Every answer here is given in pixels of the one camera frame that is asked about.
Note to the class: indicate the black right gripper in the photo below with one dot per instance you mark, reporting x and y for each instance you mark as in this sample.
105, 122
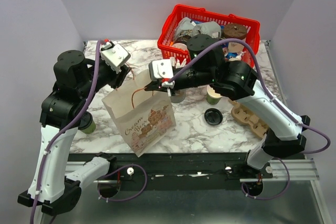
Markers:
155, 86

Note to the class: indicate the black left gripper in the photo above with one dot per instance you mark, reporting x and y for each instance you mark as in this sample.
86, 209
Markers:
117, 78

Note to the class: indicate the cream printed paper bag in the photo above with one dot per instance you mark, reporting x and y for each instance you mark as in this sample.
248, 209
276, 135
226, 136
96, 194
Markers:
142, 117

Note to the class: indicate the green paper coffee cup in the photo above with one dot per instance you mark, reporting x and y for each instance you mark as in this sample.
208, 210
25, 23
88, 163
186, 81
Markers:
91, 129

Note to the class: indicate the brown cardboard cup carrier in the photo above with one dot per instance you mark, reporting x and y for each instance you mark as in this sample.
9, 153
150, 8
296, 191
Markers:
245, 116

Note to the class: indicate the black plastic cup lid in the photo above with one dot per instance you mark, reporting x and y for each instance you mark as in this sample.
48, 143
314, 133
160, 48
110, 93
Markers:
84, 119

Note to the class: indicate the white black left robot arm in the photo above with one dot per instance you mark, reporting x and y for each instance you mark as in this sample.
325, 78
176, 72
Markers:
78, 79

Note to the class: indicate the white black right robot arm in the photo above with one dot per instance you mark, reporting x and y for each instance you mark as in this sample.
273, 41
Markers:
239, 82

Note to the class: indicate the grey straw holder cup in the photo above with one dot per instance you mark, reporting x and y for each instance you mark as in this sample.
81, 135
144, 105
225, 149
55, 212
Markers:
178, 97

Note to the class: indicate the white wrapped straws bundle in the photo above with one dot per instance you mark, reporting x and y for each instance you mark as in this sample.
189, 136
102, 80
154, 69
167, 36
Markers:
176, 63

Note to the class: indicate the dark printed paper cup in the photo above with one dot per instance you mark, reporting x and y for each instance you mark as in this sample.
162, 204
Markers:
180, 42

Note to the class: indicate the grey wrapped bundle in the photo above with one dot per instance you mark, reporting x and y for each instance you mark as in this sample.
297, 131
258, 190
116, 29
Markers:
212, 29

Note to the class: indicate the white pump bottle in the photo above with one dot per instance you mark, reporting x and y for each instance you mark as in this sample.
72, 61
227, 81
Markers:
240, 55

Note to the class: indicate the brown lidded white tub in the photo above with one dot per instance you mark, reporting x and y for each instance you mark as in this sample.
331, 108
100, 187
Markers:
237, 31

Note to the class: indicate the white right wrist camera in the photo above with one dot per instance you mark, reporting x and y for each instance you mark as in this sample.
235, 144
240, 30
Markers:
162, 70

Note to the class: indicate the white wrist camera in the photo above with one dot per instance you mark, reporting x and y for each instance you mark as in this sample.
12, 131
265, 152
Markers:
114, 55
162, 70

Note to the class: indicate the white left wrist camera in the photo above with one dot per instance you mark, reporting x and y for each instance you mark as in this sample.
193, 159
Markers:
114, 55

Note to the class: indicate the black mounting base rail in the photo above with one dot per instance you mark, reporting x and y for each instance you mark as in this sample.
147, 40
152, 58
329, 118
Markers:
181, 171

